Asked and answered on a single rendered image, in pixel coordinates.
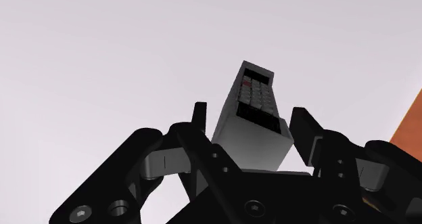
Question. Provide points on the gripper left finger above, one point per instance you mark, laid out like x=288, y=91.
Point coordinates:
x=184, y=141

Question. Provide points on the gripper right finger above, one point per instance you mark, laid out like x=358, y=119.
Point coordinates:
x=333, y=150

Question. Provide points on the grey remote control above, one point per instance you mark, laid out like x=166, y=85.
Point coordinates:
x=251, y=141

